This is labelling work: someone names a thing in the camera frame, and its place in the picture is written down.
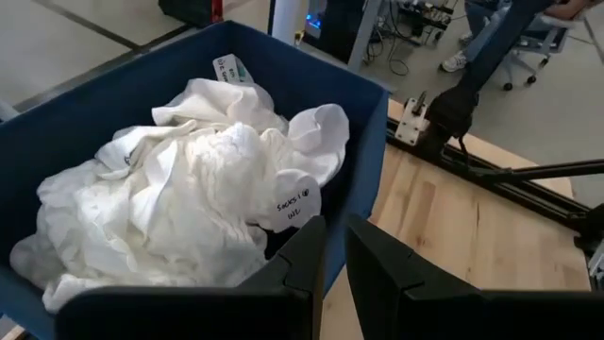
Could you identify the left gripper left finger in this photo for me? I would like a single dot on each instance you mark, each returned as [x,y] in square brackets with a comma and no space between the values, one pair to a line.
[189,316]

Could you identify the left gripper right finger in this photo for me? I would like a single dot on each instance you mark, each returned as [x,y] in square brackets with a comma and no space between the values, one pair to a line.
[472,316]

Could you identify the large white cloth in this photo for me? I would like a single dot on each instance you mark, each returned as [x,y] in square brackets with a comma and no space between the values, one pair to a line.
[156,226]

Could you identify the white sock handwritten label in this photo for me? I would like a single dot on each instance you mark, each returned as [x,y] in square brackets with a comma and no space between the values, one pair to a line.
[295,203]

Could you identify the white shirt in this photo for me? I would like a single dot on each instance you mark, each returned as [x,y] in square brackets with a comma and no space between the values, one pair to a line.
[222,101]

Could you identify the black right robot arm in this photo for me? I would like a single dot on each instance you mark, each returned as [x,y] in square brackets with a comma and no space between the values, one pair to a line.
[491,52]

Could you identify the navy white striped fabric basket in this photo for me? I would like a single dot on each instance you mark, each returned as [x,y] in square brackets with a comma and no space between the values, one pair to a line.
[94,108]

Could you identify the white handwritten paper tag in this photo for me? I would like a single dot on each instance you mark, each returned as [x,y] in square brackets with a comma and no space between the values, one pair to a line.
[229,68]

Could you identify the person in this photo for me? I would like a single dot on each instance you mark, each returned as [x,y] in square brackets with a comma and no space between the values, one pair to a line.
[476,28]

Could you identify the white office chair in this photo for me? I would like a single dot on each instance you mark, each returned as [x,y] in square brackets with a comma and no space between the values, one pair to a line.
[552,28]

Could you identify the grey metal desk leg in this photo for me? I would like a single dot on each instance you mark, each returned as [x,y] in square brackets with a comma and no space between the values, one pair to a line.
[365,33]

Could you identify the black red tool box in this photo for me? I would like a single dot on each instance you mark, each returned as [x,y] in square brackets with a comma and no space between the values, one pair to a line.
[189,9]

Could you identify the power strip with plugs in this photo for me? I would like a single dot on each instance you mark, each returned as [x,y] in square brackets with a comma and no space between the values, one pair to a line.
[424,11]

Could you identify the black computer tower blue light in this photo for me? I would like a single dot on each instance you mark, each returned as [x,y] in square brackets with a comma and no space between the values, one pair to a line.
[335,28]

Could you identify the white mounting bracket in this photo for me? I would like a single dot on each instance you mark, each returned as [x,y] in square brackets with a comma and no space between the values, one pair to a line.
[410,125]

